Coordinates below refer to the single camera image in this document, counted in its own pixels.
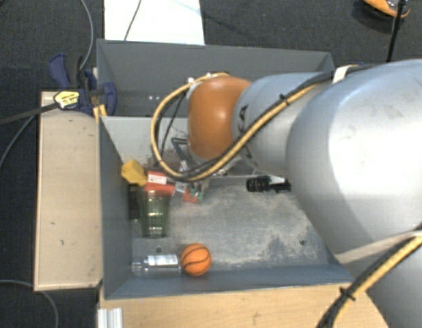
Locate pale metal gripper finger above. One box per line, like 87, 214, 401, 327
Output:
171, 182, 188, 206

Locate red box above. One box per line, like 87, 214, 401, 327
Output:
143, 170, 204, 204

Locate clear green cup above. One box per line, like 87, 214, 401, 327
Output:
139, 189, 171, 239

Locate dark flat block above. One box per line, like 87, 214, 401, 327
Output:
128, 183, 142, 221

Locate grey metal bin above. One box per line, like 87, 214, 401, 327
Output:
96, 38, 355, 301

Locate orange basketball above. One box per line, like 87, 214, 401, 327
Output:
180, 243, 212, 277

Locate clear plastic bottle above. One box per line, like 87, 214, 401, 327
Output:
130, 254, 183, 277

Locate pale wood flat board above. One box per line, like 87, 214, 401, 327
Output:
33, 91, 104, 292

